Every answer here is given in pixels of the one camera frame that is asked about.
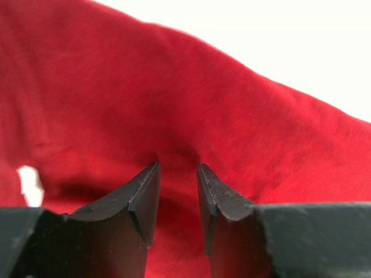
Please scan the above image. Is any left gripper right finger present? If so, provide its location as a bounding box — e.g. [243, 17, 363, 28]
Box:
[197, 164, 370, 277]

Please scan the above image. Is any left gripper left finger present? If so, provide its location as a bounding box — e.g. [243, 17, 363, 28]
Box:
[1, 163, 161, 277]

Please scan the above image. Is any red t shirt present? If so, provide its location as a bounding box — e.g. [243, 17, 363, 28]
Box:
[1, 1, 370, 277]

